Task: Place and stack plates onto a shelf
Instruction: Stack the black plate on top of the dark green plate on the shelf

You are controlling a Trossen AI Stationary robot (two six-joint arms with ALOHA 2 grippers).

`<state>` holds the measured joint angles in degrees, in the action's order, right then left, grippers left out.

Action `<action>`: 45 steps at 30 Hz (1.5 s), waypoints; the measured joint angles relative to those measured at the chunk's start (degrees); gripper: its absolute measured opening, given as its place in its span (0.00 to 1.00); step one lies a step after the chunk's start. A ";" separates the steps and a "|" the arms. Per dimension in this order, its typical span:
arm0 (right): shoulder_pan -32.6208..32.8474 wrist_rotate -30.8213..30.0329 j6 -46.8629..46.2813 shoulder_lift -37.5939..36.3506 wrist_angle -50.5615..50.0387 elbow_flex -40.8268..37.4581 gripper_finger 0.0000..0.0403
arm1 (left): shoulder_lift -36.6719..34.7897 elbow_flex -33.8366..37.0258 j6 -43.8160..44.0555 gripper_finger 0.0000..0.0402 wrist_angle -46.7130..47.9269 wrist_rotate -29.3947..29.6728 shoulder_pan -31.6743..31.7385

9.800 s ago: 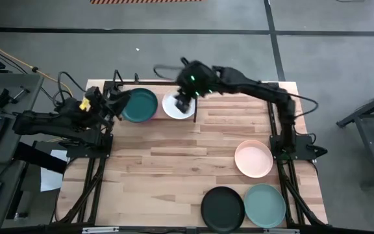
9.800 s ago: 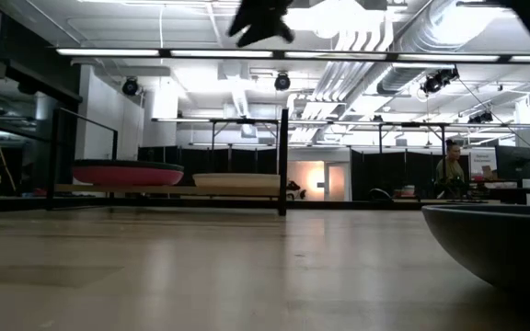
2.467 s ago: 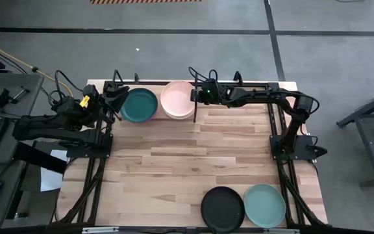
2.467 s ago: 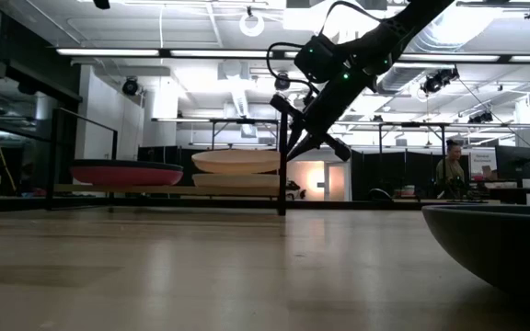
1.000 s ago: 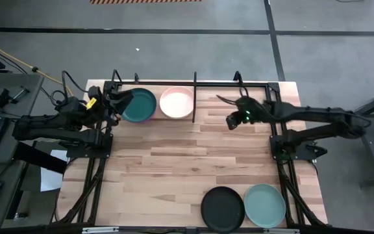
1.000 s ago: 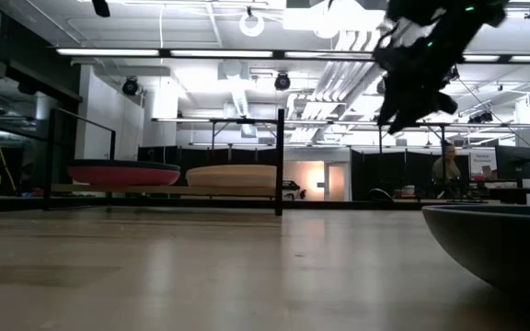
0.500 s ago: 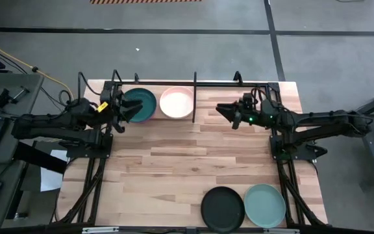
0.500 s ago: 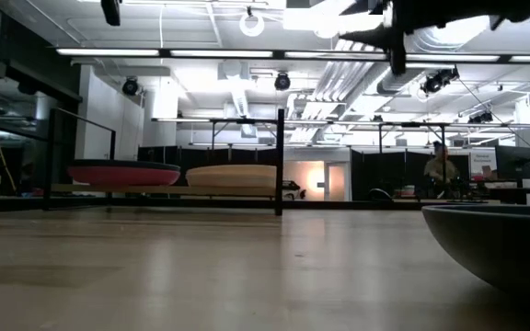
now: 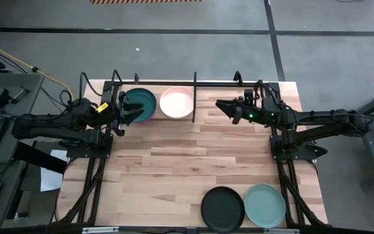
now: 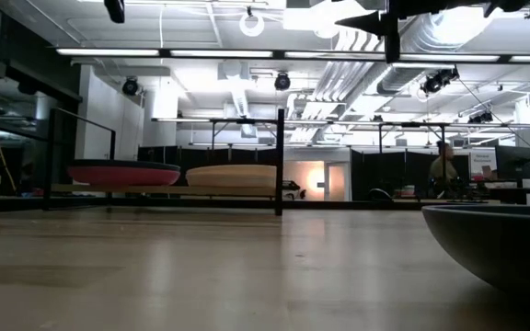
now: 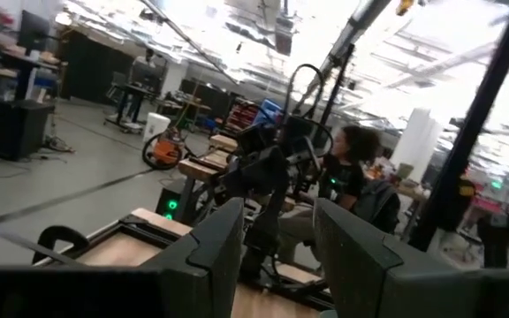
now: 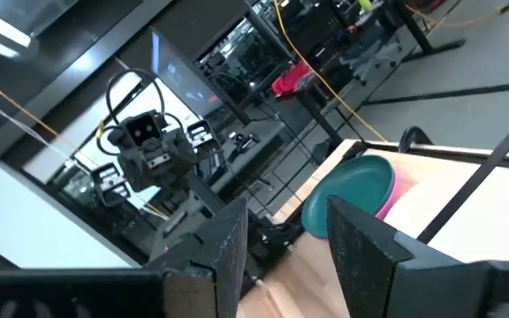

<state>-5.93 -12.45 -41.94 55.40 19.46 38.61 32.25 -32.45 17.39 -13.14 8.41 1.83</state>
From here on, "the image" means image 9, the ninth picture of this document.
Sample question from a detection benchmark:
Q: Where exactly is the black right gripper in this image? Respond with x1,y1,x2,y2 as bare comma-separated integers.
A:
215,97,266,125

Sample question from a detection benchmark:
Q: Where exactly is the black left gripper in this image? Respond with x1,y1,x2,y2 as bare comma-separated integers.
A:
107,91,145,137

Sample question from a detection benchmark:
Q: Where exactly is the dark green plate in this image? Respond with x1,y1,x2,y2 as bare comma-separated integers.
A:
124,87,158,124

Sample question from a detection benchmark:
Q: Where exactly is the magenta plate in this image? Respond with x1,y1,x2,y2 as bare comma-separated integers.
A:
138,110,158,125

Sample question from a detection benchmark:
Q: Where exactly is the peach plate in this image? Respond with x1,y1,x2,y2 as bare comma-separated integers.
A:
159,86,195,120

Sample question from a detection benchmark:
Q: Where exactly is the black plate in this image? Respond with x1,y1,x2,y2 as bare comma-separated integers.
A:
200,186,245,232

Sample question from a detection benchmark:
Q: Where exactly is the mint green plate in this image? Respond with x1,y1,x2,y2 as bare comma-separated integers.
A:
243,183,287,229

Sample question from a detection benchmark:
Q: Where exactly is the white paper sheet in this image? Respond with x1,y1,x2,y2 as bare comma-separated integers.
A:
40,148,69,192

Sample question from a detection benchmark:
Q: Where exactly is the black clamp tool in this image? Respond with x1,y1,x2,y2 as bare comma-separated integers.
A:
0,85,31,110

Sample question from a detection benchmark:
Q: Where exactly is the black metal table frame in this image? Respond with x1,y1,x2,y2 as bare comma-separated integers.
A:
55,79,329,228

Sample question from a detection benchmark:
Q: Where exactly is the black flat strap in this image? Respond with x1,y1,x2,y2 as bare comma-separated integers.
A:
13,142,68,175

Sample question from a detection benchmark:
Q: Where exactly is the silver edge bracket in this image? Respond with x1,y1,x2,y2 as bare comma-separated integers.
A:
81,226,120,234
264,227,301,234

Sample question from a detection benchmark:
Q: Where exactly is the yellow cable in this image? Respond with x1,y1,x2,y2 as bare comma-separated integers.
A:
0,34,74,98

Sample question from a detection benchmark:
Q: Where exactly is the black floor cable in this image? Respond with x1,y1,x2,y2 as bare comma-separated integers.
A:
0,40,68,111

